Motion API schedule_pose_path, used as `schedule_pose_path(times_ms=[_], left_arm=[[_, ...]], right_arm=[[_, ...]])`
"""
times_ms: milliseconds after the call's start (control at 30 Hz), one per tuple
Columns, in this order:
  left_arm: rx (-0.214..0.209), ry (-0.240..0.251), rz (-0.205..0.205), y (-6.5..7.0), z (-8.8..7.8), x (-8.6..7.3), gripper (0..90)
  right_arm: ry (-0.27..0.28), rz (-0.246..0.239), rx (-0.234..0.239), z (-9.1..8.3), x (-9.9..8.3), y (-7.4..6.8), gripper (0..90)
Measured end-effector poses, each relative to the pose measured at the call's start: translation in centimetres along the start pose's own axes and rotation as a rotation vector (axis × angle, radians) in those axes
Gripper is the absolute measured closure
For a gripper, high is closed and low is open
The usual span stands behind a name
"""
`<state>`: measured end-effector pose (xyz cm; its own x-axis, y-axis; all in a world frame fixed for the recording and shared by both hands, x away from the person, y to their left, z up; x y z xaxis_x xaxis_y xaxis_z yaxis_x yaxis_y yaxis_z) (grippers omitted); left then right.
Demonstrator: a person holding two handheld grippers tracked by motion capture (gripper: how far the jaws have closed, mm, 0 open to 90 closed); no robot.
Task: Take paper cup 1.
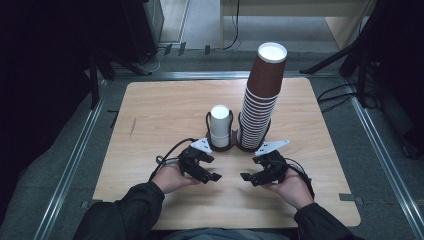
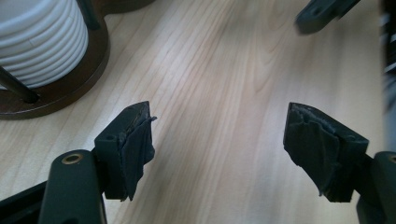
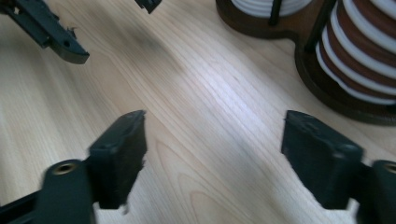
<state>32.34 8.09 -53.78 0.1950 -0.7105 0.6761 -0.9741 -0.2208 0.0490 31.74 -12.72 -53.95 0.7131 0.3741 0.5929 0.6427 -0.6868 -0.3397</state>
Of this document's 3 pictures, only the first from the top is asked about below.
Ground black wire cup holder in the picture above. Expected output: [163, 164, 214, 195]
[204, 110, 272, 154]

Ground black floor cables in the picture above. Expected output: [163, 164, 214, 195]
[316, 82, 381, 114]

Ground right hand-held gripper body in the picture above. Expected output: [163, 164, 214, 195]
[254, 139, 290, 184]

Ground black hanging cable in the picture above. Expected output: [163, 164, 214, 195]
[222, 0, 242, 51]

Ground black cabinet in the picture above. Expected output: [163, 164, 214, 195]
[121, 0, 165, 64]

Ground white cup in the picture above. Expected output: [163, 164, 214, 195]
[209, 104, 232, 148]

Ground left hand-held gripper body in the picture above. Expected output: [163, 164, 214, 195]
[178, 137, 214, 178]

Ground white floor cable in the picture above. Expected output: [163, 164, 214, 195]
[138, 46, 168, 75]

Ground stack of brown cups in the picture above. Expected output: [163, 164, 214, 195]
[237, 41, 288, 150]

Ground metal floor rail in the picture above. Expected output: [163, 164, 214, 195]
[346, 83, 424, 240]
[113, 70, 348, 81]
[33, 79, 108, 240]

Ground person's left hand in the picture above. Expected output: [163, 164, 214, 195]
[151, 164, 201, 195]

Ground grey tape piece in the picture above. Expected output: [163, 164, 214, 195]
[80, 199, 101, 210]
[339, 193, 364, 205]

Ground light wooden furniture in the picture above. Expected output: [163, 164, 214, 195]
[219, 0, 378, 51]

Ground black tripod stand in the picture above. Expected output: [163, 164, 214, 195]
[299, 0, 424, 109]

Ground black metal stand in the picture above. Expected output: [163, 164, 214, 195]
[87, 49, 151, 111]

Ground right hand-held gripper cable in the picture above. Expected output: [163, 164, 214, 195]
[284, 157, 316, 199]

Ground person's right hand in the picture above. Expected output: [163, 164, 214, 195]
[263, 168, 315, 210]

